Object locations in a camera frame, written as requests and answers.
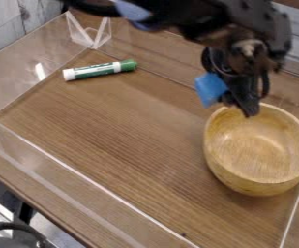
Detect green white marker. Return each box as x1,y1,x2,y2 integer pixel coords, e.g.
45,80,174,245
64,59,138,81

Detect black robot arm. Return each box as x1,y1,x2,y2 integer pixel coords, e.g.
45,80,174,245
60,0,293,117

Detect blue foam block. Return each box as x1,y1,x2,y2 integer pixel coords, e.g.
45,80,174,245
194,73,229,108

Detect clear acrylic tray wall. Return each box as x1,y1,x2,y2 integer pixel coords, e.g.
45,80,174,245
0,123,201,248

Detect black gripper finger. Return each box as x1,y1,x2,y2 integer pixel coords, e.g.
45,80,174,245
225,87,261,118

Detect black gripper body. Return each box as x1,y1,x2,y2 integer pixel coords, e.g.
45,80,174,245
201,38,283,97

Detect brown wooden bowl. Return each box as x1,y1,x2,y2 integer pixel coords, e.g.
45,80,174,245
203,104,299,197

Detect clear acrylic triangular bracket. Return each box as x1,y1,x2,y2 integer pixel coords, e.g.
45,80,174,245
65,12,112,50

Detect black cable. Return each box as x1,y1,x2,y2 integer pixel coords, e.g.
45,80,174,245
0,222,48,248

